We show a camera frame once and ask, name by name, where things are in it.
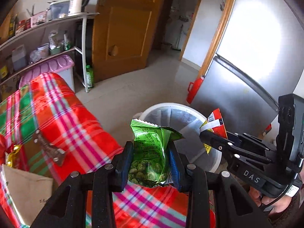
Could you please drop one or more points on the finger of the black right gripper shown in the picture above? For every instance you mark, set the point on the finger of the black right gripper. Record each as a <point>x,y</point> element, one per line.
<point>226,146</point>

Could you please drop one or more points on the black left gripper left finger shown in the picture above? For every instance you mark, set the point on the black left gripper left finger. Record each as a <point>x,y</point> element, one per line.
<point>68,205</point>

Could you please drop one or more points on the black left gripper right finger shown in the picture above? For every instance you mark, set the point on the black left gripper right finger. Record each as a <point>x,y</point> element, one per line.
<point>233,205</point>

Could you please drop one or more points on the red yellow snack wrapper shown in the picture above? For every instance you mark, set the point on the red yellow snack wrapper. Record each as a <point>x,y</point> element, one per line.
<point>214,123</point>

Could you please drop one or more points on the green pea snack bag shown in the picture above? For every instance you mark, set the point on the green pea snack bag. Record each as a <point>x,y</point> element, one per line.
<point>150,165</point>

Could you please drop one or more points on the red snack bag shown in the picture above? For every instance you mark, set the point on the red snack bag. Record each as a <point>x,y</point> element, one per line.
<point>3,148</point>

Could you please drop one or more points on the translucent trash bin liner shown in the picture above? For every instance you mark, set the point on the translucent trash bin liner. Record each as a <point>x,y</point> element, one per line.
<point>183,128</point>

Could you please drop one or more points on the white round trash bin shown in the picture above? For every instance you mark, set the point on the white round trash bin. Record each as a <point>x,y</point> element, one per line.
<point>180,132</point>

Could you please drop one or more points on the person's right hand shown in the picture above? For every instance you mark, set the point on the person's right hand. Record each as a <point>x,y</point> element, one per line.
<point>278,207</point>

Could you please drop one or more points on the red flat plastic item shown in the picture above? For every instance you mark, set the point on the red flat plastic item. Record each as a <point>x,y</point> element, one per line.
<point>193,89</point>

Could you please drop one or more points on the red green plaid tablecloth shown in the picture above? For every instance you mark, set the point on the red green plaid tablecloth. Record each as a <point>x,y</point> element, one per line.
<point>59,135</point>

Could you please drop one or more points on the gold foil wrapper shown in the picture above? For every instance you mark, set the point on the gold foil wrapper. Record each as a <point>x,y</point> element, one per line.
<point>13,156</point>

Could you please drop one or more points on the silver refrigerator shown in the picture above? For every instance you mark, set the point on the silver refrigerator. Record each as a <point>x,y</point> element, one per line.
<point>259,59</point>

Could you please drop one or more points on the green plastic bottle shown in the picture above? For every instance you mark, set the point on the green plastic bottle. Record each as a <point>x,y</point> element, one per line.
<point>89,76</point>

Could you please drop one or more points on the pink lid storage box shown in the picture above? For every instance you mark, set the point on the pink lid storage box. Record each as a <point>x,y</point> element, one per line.
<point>62,65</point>

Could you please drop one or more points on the wooden door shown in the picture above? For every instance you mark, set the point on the wooden door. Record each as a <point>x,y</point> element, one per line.
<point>123,33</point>

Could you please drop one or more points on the grey plastic jug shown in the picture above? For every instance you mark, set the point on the grey plastic jug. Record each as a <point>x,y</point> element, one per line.
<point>19,58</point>

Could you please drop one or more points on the pink box on shelf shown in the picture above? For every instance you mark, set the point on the pink box on shelf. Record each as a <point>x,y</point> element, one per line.
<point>38,19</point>

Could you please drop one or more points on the clear plastic container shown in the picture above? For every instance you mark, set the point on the clear plastic container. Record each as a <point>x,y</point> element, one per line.
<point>58,10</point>

